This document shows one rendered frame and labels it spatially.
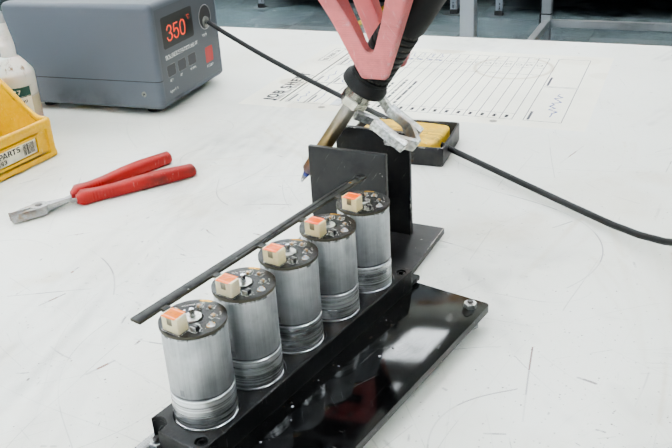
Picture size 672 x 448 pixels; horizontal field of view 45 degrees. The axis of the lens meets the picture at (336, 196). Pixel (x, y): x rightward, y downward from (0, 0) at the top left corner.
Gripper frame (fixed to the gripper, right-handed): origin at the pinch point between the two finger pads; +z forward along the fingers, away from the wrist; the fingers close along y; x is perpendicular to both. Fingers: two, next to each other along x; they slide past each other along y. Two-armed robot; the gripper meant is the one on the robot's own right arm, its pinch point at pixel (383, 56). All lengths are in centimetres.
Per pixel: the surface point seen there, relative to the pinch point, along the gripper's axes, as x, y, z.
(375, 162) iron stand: 0.1, 1.9, 5.1
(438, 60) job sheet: -10.9, -38.0, 11.0
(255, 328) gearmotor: 1.1, 15.8, 6.3
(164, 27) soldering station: -27.5, -17.1, 3.3
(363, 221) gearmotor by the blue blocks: 2.0, 7.7, 5.4
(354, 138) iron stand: -2.7, -1.4, 5.2
